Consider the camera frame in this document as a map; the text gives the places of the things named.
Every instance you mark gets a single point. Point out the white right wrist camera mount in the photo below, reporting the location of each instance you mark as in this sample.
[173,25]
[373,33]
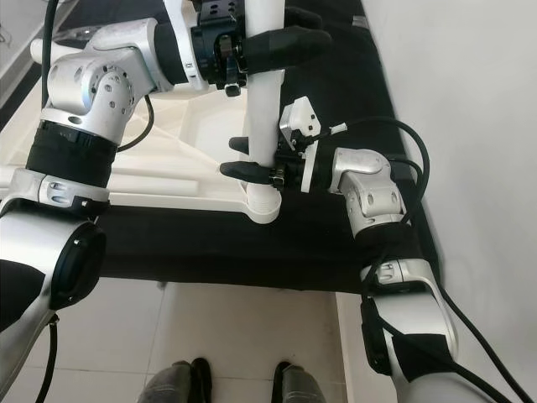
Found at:
[298,117]

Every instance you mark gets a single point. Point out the grey robot right leg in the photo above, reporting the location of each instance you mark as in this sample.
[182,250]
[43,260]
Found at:
[302,388]

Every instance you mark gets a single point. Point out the black tablecloth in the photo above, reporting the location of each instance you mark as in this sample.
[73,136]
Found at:
[218,252]

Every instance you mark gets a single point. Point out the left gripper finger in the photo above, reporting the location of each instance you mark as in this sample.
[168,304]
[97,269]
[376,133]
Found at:
[294,46]
[306,17]

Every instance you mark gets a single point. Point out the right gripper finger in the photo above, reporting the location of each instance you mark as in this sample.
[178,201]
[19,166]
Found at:
[243,170]
[240,146]

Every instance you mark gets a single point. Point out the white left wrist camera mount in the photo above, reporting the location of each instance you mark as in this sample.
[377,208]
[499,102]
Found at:
[195,71]

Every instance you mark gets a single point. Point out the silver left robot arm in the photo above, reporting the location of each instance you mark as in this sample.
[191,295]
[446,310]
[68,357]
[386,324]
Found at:
[101,84]

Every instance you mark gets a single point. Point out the white plastic children table top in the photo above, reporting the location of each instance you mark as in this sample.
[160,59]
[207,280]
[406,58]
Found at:
[193,143]

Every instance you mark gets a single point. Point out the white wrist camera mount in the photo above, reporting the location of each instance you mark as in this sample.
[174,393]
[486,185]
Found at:
[195,71]
[298,117]

